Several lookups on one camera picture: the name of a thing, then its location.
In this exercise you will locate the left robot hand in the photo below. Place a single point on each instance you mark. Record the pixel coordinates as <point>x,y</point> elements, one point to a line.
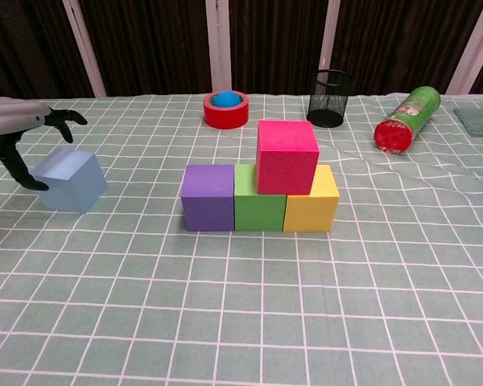
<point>8,116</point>

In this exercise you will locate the light blue foam cube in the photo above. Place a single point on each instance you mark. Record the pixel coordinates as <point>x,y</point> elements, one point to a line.
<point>72,181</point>

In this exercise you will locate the purple foam cube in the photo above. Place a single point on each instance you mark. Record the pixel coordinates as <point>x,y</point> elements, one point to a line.
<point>207,201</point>

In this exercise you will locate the green foam cube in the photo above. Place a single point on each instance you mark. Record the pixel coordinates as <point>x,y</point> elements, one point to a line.
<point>259,213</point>

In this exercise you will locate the pink foam cube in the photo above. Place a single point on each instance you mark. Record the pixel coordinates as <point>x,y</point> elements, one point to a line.
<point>286,161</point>

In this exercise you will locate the yellow foam cube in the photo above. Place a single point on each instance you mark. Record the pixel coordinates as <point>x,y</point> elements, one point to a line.
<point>310,213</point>

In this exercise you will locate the red tape roll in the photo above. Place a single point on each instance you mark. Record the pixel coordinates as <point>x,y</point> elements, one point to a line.
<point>225,118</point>

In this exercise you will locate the blue ball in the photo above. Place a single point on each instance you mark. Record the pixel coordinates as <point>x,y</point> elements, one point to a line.
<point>226,99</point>

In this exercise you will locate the green checkered tablecloth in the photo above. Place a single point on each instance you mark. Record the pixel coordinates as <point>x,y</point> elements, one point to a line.
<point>241,321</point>

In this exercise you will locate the black mesh pen holder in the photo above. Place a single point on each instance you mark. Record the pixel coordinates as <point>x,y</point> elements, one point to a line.
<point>326,104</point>

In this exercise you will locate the green chips can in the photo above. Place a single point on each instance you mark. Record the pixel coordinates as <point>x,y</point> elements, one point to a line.
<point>410,116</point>

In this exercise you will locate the white frame post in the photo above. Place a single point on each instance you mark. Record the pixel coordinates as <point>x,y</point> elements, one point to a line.
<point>473,48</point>
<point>84,48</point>
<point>218,48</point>
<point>330,40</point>

